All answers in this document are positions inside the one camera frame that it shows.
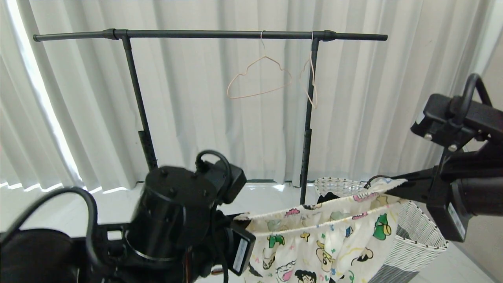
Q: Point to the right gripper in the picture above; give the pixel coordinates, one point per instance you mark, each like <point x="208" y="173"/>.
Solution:
<point x="459" y="196"/>

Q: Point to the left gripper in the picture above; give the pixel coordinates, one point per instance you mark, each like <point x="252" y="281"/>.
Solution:
<point x="226" y="251"/>

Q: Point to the cream printed garment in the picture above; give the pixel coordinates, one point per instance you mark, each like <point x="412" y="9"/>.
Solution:
<point x="322" y="236"/>

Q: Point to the pink clothes hanger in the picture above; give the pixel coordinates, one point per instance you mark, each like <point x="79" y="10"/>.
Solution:
<point x="257" y="92"/>
<point x="314" y="98"/>

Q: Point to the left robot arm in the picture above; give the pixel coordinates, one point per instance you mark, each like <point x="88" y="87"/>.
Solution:
<point x="173" y="212"/>

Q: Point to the white laundry basket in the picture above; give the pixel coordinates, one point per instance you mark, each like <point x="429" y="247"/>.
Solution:
<point x="420" y="228"/>

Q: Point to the black clothes rack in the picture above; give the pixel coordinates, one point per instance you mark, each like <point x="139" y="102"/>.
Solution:
<point x="196" y="34"/>

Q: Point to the black garment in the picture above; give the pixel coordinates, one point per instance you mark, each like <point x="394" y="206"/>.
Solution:
<point x="328" y="197"/>

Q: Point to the white curtain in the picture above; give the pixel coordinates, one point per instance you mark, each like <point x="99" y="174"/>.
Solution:
<point x="196" y="98"/>

